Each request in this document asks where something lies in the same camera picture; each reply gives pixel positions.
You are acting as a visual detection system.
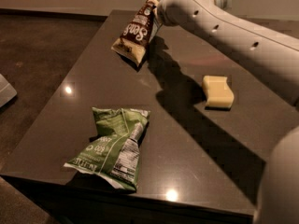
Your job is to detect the brown chip bag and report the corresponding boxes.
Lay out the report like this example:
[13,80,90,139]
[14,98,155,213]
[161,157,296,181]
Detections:
[111,0,162,65]

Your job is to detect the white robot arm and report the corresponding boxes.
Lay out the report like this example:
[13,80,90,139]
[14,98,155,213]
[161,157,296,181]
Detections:
[157,0,299,224]

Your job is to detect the green chip bag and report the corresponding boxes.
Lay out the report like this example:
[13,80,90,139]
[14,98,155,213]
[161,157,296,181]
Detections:
[64,107,150,192]

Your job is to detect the yellow sponge block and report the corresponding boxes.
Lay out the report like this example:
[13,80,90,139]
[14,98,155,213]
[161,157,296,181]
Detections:
[202,76,235,109]

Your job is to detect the grey object at left edge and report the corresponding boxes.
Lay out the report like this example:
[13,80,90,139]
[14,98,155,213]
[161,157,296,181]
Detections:
[0,74,17,107]

